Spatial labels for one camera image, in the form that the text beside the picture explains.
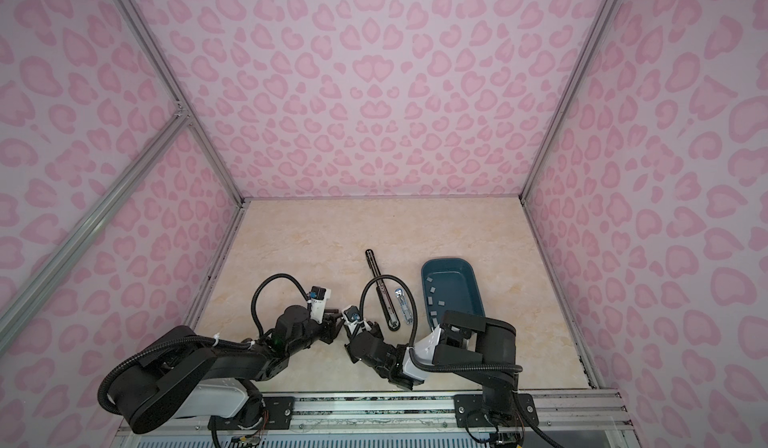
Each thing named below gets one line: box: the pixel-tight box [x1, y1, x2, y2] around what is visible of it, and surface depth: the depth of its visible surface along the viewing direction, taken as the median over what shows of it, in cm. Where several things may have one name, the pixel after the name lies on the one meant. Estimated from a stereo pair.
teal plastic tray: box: [421, 258, 485, 331], surface depth 95 cm
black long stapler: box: [365, 249, 400, 331], surface depth 92 cm
